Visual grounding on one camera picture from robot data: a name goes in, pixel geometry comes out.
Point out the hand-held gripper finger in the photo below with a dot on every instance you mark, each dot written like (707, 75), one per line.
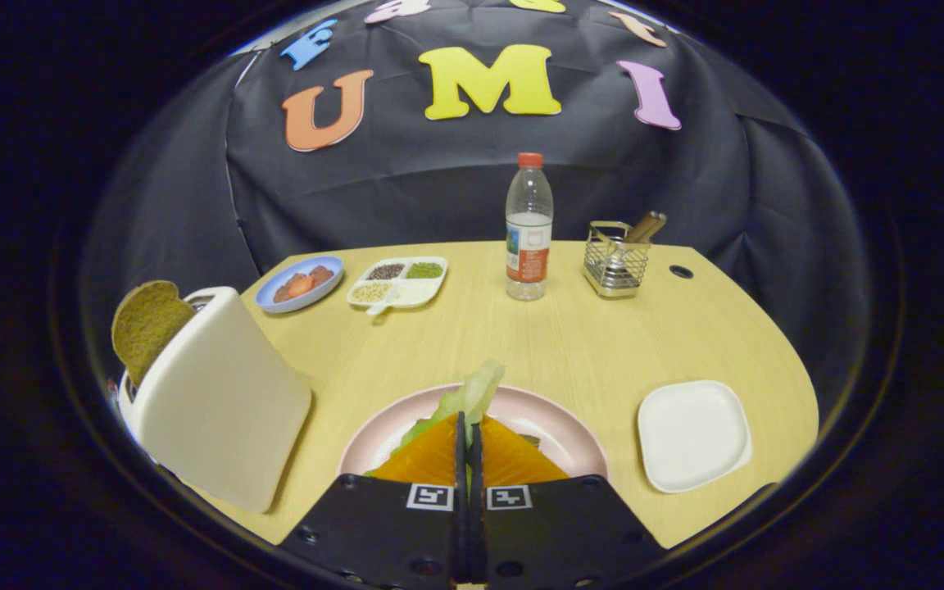
(460, 467)
(476, 467)

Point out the green lettuce leaf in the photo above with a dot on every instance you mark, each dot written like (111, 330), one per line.
(472, 393)

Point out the brown bread slice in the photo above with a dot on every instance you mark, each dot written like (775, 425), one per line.
(148, 324)

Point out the pink round plate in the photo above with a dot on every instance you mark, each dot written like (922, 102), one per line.
(558, 426)

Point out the white divided bean tray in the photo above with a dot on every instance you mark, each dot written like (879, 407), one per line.
(406, 293)

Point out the white square plate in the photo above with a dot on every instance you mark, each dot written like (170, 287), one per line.
(693, 434)

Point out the clear plastic water bottle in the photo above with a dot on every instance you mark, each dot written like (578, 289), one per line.
(528, 246)

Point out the brown meat pieces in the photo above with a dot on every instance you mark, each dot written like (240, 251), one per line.
(323, 274)

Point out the white toaster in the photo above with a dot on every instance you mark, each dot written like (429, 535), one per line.
(226, 410)

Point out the red tomato slice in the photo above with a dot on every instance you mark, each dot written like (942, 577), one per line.
(300, 284)

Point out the blue round plate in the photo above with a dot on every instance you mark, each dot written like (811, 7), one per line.
(271, 297)

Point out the black backdrop cloth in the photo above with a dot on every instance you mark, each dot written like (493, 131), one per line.
(406, 188)

